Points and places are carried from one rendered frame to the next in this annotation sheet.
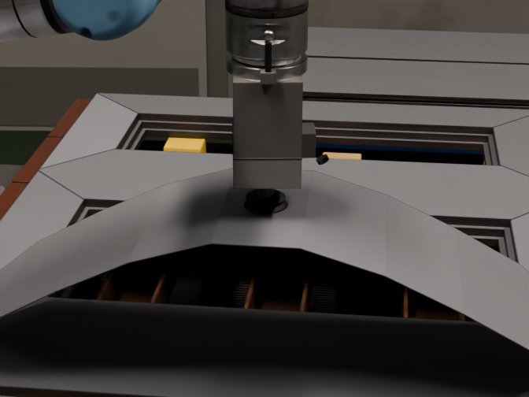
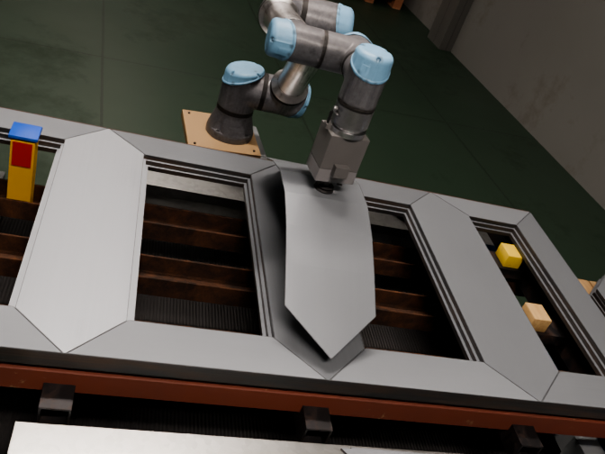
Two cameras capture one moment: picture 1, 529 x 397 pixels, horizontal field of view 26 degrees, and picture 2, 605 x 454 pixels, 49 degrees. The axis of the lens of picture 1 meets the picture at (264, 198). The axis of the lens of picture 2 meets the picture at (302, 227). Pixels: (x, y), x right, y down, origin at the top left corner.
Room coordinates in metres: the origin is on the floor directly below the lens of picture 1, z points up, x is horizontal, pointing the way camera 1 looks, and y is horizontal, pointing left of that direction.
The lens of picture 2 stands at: (0.46, -1.07, 1.68)
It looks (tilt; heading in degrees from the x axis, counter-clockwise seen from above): 33 degrees down; 64
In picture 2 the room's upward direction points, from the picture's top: 21 degrees clockwise
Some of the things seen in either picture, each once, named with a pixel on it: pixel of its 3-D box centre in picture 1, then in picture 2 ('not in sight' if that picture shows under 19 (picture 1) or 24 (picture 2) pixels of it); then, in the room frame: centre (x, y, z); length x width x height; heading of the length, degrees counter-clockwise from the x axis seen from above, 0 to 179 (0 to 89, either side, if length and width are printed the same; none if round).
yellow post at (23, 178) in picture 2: not in sight; (22, 172); (0.43, 0.29, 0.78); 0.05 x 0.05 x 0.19; 83
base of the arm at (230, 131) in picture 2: not in sight; (232, 118); (1.01, 0.77, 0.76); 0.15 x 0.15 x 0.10
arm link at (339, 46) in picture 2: not in sight; (348, 56); (1.01, 0.10, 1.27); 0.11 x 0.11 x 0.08; 81
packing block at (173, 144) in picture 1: (185, 153); (509, 255); (1.69, 0.13, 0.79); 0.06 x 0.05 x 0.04; 83
